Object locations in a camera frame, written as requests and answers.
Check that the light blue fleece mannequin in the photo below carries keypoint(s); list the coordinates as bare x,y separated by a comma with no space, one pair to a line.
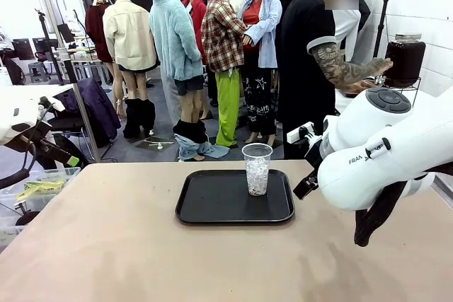
173,33

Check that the person's left hand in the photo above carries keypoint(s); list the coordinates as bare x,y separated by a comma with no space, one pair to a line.
361,87

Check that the blue shirt mannequin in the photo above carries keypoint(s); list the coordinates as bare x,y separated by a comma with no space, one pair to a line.
267,33

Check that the person in black t-shirt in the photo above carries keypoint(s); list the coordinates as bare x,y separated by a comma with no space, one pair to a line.
304,68

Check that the person's right hand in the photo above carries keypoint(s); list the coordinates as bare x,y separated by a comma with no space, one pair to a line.
381,65

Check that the large white table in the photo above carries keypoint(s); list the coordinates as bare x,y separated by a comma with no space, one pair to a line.
35,91

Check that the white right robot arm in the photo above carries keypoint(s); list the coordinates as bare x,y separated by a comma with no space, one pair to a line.
371,174

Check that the white side table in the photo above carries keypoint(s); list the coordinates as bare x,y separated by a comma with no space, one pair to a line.
341,104

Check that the grey stool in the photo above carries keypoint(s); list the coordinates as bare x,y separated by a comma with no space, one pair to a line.
38,68

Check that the metal pole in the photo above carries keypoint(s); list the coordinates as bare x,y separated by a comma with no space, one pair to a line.
88,128

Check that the dark purple jacket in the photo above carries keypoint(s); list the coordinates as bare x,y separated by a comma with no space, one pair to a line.
99,111

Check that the black light stand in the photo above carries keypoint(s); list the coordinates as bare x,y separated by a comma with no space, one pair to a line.
381,31

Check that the dark red shirt mannequin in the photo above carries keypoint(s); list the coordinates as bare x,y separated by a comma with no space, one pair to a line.
97,29

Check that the black chair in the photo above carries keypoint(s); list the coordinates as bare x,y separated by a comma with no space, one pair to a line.
67,127

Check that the black plastic serving tray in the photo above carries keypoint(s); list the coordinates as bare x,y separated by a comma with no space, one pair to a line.
219,203

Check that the white shirt mannequin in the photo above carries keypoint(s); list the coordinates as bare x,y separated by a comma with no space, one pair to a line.
348,33

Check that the person's tattooed right forearm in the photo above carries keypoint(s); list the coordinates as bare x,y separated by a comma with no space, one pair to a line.
354,74

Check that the dark drink dispenser jar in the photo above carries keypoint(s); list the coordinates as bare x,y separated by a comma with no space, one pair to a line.
407,61

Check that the tall clear iced cup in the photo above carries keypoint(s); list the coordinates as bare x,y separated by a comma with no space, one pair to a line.
257,174

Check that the red jacket mannequin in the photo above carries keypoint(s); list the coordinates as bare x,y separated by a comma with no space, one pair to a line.
198,12

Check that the cream jacket mannequin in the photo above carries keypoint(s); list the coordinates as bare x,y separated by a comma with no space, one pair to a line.
129,36

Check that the plaid shirt mannequin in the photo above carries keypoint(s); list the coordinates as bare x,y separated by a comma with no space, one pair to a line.
223,33

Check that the clear plastic storage box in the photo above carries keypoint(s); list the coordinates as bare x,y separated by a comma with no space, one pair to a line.
70,173

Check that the black tripod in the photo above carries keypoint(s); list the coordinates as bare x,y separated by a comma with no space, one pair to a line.
70,72

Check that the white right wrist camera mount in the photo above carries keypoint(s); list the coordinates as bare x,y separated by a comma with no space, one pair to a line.
293,136

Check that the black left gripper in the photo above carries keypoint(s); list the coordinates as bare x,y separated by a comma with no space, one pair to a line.
21,130

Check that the yellow packaging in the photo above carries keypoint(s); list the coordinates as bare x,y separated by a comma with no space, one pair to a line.
46,187

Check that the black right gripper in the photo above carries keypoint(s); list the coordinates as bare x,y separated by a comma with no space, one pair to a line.
313,157

